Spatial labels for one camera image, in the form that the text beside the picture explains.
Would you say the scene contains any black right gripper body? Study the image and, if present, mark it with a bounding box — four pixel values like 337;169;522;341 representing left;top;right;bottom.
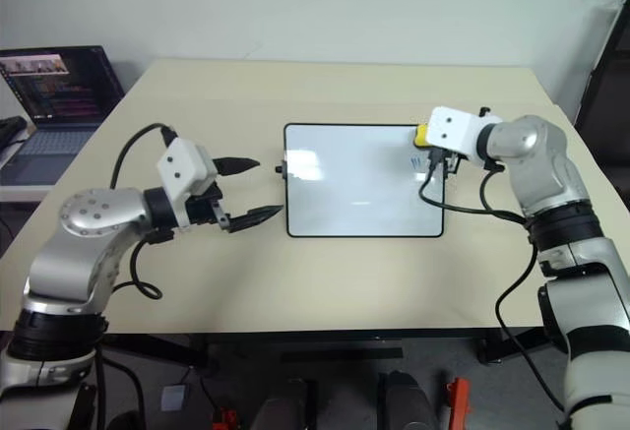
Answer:
439;149;467;176

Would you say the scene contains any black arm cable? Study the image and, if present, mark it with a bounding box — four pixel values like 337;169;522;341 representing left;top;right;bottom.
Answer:
418;148;568;414
111;122;179;301

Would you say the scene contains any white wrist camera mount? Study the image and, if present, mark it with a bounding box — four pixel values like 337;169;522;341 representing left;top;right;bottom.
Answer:
156;138;219;232
424;105;504;161

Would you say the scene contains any dark rounded shape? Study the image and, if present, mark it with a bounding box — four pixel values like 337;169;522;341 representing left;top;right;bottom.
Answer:
377;369;440;430

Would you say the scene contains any orange red clamp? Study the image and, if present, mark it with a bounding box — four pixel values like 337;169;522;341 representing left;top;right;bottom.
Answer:
444;376;474;430

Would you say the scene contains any black device beside laptop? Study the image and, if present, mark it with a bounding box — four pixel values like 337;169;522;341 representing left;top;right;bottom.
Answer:
0;115;29;156

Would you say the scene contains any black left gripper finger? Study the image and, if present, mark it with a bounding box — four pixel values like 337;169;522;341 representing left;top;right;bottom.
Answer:
212;155;261;178
227;204;284;233

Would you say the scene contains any small grey foot pedal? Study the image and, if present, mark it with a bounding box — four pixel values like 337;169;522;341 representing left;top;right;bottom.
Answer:
161;385;191;412

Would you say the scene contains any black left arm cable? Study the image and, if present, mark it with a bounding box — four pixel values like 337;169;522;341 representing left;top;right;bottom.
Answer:
111;122;179;301

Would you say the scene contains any open grey laptop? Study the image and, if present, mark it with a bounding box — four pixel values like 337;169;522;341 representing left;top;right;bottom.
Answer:
0;45;127;187

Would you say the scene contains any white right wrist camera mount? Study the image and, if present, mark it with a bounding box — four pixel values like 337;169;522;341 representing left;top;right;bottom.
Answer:
424;105;504;161

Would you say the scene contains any black framed whiteboard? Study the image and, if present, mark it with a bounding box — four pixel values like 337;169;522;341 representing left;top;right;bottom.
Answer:
274;122;446;240

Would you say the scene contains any black table frame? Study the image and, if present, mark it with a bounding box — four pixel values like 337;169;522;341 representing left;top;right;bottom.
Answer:
100;330;545;368

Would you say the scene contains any yellow and black eraser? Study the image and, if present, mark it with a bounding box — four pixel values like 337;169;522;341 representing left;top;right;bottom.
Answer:
411;124;435;150

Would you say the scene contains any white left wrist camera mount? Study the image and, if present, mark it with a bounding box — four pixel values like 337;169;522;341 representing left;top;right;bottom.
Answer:
156;138;219;232

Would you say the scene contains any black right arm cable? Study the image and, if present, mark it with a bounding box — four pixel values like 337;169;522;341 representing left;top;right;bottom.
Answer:
418;148;568;414

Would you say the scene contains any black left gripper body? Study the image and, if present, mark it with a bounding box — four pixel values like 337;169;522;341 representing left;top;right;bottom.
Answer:
187;181;231;232

